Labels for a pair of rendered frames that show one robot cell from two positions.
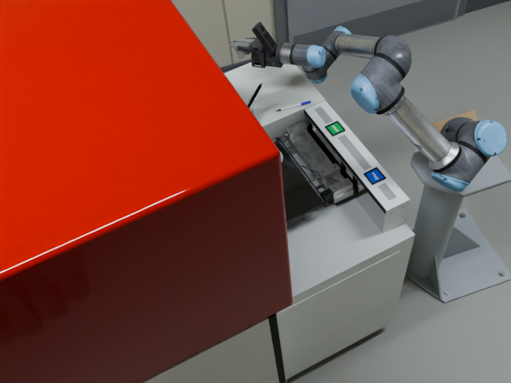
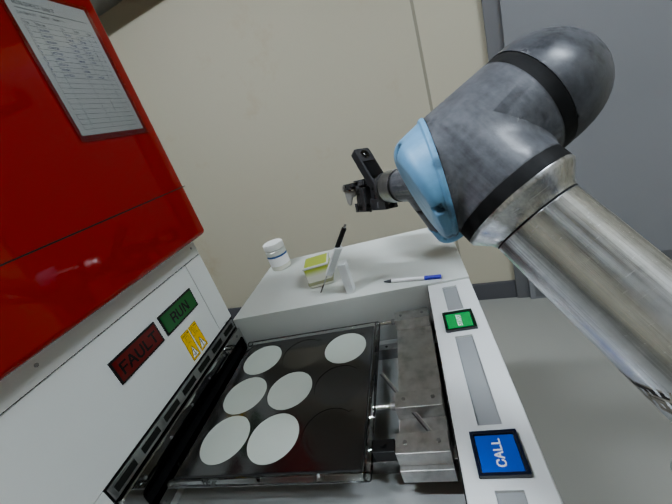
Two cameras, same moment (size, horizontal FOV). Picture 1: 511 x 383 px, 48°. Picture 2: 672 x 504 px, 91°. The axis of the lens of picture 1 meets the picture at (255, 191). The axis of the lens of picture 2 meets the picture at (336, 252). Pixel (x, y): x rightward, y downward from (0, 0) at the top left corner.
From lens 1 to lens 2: 1.57 m
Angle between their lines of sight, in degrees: 42
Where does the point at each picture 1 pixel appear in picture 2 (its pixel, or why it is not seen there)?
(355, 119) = (608, 370)
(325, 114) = (456, 297)
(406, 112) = (574, 232)
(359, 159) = (479, 392)
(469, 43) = not seen: outside the picture
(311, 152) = (415, 357)
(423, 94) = not seen: outside the picture
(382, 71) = (473, 87)
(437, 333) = not seen: outside the picture
